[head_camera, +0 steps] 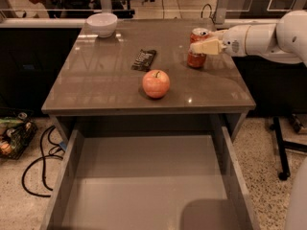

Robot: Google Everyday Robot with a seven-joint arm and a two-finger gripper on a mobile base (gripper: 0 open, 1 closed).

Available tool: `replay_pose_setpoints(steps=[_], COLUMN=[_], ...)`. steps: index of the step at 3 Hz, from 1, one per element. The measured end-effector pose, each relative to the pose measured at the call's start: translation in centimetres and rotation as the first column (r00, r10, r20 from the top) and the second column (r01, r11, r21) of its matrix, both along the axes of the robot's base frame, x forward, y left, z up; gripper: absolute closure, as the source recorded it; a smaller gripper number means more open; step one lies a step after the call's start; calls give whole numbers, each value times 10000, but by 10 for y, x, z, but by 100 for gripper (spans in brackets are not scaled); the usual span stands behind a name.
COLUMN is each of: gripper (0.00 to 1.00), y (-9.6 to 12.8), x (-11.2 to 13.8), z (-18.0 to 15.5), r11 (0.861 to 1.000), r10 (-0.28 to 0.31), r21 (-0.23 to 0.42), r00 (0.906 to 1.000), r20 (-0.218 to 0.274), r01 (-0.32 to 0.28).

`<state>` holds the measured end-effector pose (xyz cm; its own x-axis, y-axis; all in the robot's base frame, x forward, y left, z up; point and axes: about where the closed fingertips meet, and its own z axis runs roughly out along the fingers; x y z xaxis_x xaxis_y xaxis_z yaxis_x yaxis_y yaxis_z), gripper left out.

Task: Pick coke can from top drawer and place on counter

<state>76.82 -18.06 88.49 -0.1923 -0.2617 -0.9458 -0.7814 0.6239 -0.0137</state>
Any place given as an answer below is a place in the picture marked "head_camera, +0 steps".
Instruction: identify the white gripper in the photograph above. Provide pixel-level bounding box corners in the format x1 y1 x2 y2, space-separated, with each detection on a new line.
190 24 277 57

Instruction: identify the red coke can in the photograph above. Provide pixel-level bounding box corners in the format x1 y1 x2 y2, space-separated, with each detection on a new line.
187 28 209 68

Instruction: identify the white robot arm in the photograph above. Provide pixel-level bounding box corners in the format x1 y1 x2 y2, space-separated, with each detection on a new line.
189 11 307 230

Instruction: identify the grey counter cabinet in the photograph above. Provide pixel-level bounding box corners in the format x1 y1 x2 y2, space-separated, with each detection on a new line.
42 19 255 140

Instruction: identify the open grey top drawer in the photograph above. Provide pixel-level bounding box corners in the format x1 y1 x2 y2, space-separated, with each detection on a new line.
39 126 260 230

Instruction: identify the dark snack bar wrapper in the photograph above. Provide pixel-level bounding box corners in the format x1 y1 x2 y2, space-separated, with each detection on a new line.
131 49 156 72

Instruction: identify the red apple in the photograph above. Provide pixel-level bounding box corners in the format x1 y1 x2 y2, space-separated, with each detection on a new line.
142 70 170 99

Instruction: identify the white bowl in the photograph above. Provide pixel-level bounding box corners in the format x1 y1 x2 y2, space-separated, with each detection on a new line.
85 12 118 37

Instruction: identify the black stand with caster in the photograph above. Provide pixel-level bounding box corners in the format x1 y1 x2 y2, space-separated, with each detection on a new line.
270 117 307 181

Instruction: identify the black office chair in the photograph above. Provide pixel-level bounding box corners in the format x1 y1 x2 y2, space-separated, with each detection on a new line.
60 0 92 18

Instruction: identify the black floor cable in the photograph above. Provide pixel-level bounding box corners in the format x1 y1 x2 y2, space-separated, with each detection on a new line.
21 125 65 198

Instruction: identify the black wire basket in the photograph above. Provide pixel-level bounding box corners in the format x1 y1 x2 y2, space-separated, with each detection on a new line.
0 112 37 159

